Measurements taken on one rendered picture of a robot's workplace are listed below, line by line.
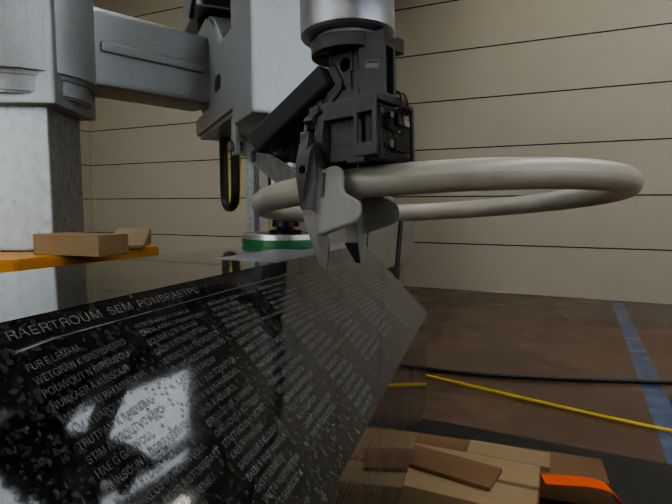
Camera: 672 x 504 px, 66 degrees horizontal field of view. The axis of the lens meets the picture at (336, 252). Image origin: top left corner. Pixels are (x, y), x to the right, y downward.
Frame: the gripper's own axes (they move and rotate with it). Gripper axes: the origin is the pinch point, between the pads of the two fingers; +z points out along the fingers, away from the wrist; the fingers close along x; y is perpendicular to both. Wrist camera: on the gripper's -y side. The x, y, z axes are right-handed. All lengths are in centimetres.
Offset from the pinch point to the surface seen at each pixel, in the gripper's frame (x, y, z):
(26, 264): 10, -94, 4
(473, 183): 2.9, 13.2, -6.0
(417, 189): 0.8, 8.8, -5.7
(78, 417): -21.1, -10.5, 12.3
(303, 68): 51, -45, -40
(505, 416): 175, -42, 79
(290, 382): 6.6, -12.6, 16.8
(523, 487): 87, -8, 63
